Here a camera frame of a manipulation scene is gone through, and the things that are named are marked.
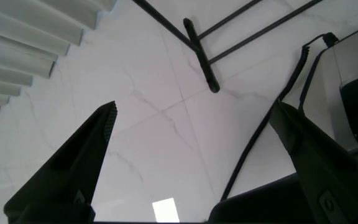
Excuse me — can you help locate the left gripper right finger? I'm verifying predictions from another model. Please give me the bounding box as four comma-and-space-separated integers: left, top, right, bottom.
268, 99, 358, 223

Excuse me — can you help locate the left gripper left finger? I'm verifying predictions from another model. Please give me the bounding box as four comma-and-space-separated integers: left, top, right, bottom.
3, 101, 118, 223

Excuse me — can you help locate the black clothes rack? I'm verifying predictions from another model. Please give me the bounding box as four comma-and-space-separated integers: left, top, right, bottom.
132, 0, 323, 93

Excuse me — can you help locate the white curtain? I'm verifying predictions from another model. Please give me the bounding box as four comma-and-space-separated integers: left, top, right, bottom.
0, 0, 117, 127

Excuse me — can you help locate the black cable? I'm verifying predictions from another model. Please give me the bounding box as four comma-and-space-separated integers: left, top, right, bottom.
220, 32, 340, 202

